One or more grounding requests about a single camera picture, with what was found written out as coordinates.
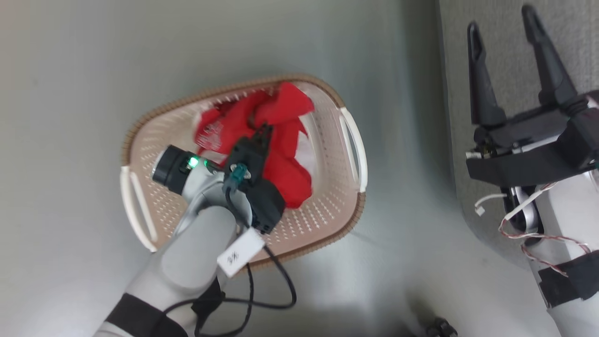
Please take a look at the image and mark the red basketball jersey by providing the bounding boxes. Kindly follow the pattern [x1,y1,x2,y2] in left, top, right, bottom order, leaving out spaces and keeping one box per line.
[193,81,315,210]

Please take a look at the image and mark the beige plastic laundry basket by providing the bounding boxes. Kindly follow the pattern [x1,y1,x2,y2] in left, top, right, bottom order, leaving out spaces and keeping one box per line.
[120,73,368,273]

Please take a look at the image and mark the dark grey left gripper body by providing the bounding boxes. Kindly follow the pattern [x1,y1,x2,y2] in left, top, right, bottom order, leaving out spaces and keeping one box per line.
[223,135,286,235]

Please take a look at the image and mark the grey fabric sofa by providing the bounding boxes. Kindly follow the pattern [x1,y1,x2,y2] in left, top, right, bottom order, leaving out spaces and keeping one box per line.
[437,0,599,271]

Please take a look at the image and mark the small black floor object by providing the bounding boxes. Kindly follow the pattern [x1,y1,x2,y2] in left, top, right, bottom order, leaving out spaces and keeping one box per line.
[425,317,459,337]

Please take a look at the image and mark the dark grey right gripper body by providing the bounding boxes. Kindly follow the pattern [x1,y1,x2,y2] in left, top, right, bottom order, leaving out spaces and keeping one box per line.
[465,90,599,189]

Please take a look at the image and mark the white paper label tag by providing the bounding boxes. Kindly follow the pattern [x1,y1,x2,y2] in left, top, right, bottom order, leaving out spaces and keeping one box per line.
[217,227,266,278]

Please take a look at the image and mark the white red right arm wires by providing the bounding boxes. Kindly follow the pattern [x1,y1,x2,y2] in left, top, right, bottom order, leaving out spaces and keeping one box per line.
[474,182,591,278]

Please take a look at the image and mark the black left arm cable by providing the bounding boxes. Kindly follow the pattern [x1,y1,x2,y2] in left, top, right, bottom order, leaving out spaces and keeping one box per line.
[161,185,298,337]

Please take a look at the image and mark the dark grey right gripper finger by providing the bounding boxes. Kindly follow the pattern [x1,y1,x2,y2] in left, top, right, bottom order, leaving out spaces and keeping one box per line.
[520,4,579,107]
[467,21,508,129]

